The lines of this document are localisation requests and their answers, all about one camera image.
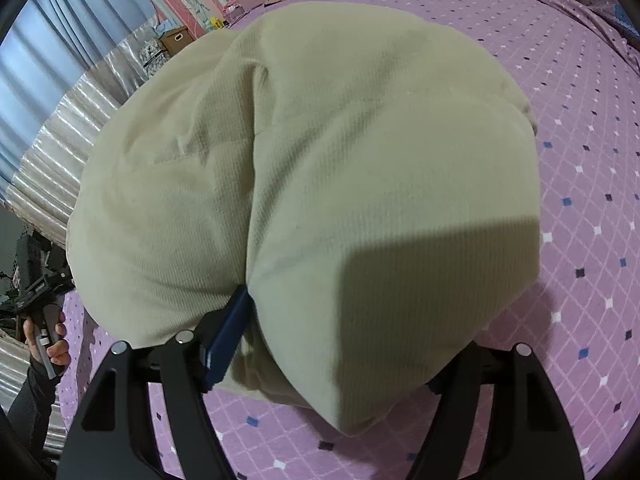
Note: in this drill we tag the silver pleated cloth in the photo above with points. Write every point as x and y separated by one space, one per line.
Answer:
65 135

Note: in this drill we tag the olive knit sweater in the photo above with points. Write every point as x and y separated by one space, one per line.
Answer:
325 185

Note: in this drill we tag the purple dotted bed sheet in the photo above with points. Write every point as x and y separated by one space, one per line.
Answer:
575 260

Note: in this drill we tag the floral storage box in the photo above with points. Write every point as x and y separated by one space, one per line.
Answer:
152 54

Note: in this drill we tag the cardboard box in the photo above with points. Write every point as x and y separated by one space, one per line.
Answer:
175 40

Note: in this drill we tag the person's left forearm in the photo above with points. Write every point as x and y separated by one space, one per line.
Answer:
32 400

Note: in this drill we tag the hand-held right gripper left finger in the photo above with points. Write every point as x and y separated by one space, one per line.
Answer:
230 330

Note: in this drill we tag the blue curtain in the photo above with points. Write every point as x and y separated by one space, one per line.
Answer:
55 45

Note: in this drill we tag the person's left hand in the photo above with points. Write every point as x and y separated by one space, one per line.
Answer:
62 355

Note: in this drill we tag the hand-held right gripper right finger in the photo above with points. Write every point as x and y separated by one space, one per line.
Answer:
452 390

